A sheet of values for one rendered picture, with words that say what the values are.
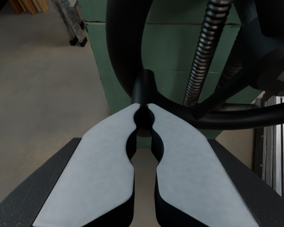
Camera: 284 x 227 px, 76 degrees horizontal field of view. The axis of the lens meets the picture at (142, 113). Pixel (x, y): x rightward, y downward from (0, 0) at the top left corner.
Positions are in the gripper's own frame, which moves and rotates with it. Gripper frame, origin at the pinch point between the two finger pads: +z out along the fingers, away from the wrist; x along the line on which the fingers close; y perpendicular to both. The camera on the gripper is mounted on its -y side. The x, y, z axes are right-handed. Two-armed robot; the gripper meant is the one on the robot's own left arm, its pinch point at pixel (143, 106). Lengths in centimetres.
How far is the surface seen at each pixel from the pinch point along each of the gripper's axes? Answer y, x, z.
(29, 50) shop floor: 24, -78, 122
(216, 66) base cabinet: 6.5, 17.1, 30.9
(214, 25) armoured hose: -3.7, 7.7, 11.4
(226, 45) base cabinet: 1.2, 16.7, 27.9
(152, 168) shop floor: 64, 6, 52
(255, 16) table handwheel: -4.9, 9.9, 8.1
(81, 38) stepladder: 16, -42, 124
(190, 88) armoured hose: 5.6, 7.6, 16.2
